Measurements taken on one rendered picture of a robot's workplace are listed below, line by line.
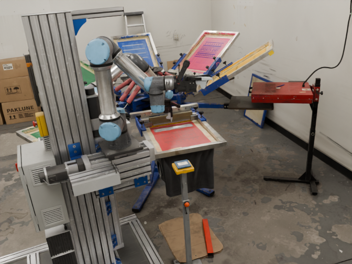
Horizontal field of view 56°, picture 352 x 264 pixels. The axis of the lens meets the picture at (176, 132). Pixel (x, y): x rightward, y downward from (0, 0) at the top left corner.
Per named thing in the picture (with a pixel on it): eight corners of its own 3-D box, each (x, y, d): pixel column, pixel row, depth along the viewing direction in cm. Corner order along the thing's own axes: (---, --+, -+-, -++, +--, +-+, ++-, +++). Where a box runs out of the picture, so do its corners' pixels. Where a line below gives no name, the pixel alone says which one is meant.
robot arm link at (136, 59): (142, 52, 246) (176, 92, 278) (134, 50, 253) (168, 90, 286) (133, 63, 243) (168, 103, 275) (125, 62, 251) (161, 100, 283)
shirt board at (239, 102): (273, 103, 369) (273, 96, 366) (273, 116, 334) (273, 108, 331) (158, 101, 404) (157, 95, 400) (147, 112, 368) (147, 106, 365)
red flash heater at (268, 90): (310, 91, 357) (311, 80, 352) (316, 105, 316) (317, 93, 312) (252, 91, 372) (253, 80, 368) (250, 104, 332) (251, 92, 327)
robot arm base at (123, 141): (110, 152, 193) (108, 136, 189) (104, 142, 206) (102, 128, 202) (135, 145, 199) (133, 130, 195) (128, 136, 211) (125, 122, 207)
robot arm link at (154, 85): (146, 90, 179) (144, 75, 175) (166, 89, 178) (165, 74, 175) (144, 95, 172) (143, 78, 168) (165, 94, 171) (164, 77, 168)
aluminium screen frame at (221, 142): (227, 145, 260) (227, 141, 258) (154, 159, 247) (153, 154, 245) (195, 114, 330) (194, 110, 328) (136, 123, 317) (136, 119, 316)
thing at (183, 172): (206, 273, 265) (202, 169, 228) (180, 281, 260) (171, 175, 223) (197, 254, 285) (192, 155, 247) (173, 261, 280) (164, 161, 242)
